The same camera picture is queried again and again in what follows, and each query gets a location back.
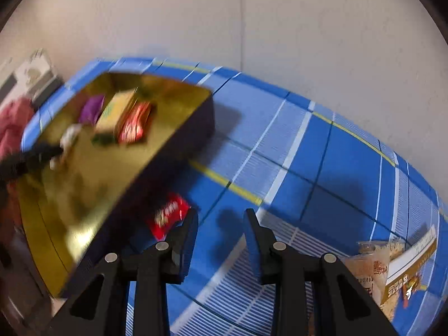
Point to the long gold brown packet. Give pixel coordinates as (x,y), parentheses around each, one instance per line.
(413,269)

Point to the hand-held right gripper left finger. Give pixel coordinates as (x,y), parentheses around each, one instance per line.
(187,248)

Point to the blue plaid bedsheet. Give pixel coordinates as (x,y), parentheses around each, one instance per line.
(332,182)

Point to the red cloth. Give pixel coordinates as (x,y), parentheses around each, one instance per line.
(14,126)

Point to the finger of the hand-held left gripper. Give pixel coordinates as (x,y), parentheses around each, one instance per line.
(31,157)

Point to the wafer biscuit packet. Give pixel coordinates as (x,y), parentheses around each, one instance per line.
(115,113)

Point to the clear peanut brittle packet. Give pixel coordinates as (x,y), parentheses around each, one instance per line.
(376,266)

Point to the red candy packet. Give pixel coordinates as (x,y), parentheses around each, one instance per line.
(134,122)
(168,215)

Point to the white snack packet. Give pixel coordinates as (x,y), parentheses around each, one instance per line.
(68,140)

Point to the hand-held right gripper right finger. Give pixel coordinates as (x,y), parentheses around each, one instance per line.
(253,248)

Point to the gold tin box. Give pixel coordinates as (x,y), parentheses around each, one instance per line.
(98,189)

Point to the white container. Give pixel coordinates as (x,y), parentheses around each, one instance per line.
(33,70)

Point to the purple snack packet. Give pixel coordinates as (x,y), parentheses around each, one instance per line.
(91,109)

